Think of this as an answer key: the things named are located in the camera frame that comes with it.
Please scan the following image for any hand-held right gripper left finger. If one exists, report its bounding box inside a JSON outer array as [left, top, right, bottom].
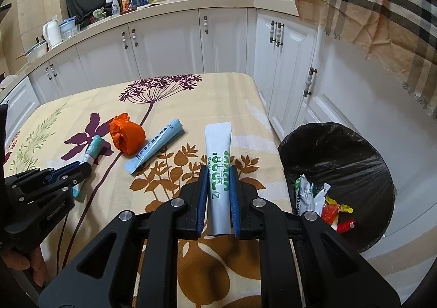
[[39, 165, 209, 308]]

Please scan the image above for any black lined trash bin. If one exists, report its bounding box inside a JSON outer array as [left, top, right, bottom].
[[277, 122, 396, 254]]

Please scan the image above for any clear container with blue lid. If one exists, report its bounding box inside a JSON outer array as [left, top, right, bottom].
[[60, 17, 81, 39]]

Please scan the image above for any light blue tube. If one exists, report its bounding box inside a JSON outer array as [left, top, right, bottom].
[[123, 118, 185, 176]]

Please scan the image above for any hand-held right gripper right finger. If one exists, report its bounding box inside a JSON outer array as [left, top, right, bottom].
[[229, 165, 400, 308]]

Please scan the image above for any white tube with green print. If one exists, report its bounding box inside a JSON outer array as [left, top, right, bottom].
[[204, 122, 233, 237]]

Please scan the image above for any white electric kettle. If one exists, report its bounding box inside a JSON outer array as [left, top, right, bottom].
[[42, 20, 63, 49]]

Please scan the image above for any white bowl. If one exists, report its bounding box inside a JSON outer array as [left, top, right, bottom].
[[24, 40, 48, 63]]

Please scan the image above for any white dish soap bottle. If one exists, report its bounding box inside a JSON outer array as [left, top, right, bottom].
[[104, 0, 121, 16]]

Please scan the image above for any small teal capped tube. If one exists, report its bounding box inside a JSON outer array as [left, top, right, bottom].
[[71, 134, 106, 197]]

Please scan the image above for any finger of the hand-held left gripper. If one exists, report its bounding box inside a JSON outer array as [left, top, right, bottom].
[[14, 163, 82, 186], [51, 163, 93, 194]]

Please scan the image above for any white kitchen cabinet unit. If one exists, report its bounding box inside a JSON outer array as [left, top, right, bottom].
[[0, 7, 437, 298]]

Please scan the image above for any person's left hand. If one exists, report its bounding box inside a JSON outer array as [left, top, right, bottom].
[[0, 247, 46, 286]]

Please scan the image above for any red tube with black cap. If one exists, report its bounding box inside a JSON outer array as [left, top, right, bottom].
[[336, 219, 359, 234]]

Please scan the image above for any beige kitchen countertop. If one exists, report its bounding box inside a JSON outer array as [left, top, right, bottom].
[[0, 0, 299, 90]]

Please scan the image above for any floral tablecloth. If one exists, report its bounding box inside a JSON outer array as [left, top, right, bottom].
[[0, 72, 294, 308]]

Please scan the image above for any orange plastic bag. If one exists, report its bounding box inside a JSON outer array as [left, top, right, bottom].
[[109, 113, 146, 156]]

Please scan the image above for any red plastic bag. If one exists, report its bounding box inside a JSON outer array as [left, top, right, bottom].
[[321, 204, 338, 225]]

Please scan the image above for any silver green snack wrapper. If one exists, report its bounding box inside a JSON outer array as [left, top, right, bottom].
[[294, 175, 320, 216]]

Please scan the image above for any plaid cloth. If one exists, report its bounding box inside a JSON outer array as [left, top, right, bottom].
[[294, 0, 437, 110]]

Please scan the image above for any silver blue sachet packet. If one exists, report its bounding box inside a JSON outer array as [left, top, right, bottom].
[[312, 183, 332, 216]]

